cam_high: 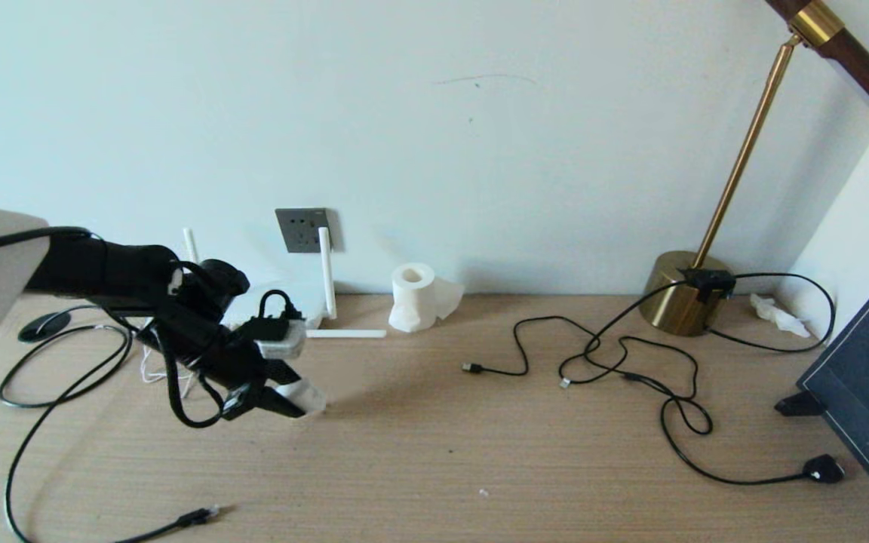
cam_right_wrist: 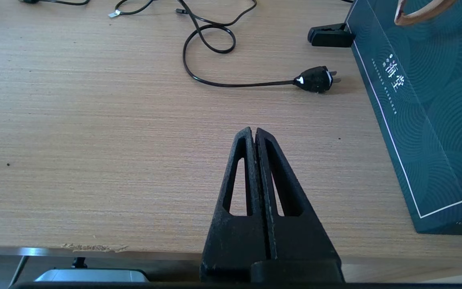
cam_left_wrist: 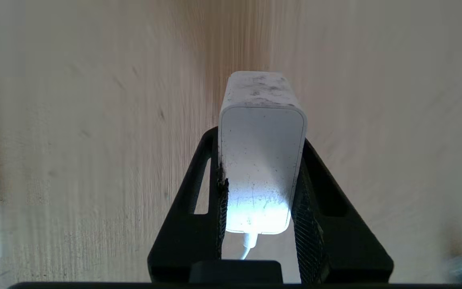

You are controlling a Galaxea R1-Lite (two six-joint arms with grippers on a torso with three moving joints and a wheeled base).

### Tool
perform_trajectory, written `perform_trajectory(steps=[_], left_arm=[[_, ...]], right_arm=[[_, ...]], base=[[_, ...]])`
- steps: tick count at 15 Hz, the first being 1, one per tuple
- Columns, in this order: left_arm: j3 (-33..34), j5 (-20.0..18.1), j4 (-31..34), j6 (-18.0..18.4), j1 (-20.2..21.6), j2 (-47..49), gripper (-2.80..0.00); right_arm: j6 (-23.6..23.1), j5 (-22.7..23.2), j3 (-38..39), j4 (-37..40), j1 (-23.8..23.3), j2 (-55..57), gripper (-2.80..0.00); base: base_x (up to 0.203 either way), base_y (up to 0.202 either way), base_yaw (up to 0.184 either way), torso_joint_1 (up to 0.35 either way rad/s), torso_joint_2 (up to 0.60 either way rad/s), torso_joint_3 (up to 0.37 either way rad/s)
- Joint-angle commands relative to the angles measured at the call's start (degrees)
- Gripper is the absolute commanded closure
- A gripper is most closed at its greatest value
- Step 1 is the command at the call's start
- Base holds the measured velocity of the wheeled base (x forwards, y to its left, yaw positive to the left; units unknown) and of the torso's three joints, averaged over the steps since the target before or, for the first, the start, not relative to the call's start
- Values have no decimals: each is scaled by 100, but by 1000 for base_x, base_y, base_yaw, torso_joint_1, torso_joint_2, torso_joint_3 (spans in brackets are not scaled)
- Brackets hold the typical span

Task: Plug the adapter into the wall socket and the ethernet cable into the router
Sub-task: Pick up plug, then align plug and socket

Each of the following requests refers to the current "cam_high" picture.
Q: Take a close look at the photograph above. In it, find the white power adapter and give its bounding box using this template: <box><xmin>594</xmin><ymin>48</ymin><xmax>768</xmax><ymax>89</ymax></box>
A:
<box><xmin>276</xmin><ymin>379</ymin><xmax>327</xmax><ymax>415</ymax></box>

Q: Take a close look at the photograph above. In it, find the black ethernet cable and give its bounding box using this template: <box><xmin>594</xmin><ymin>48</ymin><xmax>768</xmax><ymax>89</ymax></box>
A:
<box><xmin>0</xmin><ymin>305</ymin><xmax>220</xmax><ymax>543</ymax></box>

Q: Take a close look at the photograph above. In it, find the white router with antennas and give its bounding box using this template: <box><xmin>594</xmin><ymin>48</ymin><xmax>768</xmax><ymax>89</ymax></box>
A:
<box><xmin>183</xmin><ymin>226</ymin><xmax>388</xmax><ymax>339</ymax></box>

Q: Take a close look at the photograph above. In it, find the white toilet paper roll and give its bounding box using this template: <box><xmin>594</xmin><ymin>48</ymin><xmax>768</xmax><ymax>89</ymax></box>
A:
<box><xmin>389</xmin><ymin>262</ymin><xmax>465</xmax><ymax>333</ymax></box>

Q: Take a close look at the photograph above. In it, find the black round desk grommet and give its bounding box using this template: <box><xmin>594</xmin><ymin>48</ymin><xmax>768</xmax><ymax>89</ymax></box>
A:
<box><xmin>18</xmin><ymin>311</ymin><xmax>72</xmax><ymax>344</ymax></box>

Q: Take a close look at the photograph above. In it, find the brass and wood desk lamp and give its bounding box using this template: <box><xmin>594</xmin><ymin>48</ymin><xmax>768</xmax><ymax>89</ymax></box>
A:
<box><xmin>642</xmin><ymin>0</ymin><xmax>869</xmax><ymax>337</ymax></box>

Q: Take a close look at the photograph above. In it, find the black clip on lamp base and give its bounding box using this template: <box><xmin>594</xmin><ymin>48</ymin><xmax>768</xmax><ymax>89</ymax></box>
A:
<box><xmin>680</xmin><ymin>268</ymin><xmax>737</xmax><ymax>304</ymax></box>

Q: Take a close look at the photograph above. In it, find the crumpled white tissue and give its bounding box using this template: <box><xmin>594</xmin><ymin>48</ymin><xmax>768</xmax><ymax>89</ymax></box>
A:
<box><xmin>750</xmin><ymin>294</ymin><xmax>811</xmax><ymax>338</ymax></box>

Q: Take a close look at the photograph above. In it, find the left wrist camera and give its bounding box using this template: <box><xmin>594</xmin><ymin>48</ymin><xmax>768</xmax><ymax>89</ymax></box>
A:
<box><xmin>252</xmin><ymin>318</ymin><xmax>307</xmax><ymax>360</ymax></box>

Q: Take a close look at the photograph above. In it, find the grey wall socket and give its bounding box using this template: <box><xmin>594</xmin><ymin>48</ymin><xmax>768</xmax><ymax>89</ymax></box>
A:
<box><xmin>275</xmin><ymin>208</ymin><xmax>332</xmax><ymax>253</ymax></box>

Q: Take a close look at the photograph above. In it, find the black usb cable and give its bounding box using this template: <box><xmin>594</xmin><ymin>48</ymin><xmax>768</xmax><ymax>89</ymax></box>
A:
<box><xmin>462</xmin><ymin>316</ymin><xmax>701</xmax><ymax>400</ymax></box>

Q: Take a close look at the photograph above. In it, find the black lamp power cable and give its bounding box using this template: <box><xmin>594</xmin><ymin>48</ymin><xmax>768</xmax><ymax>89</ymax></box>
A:
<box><xmin>559</xmin><ymin>272</ymin><xmax>846</xmax><ymax>485</ymax></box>

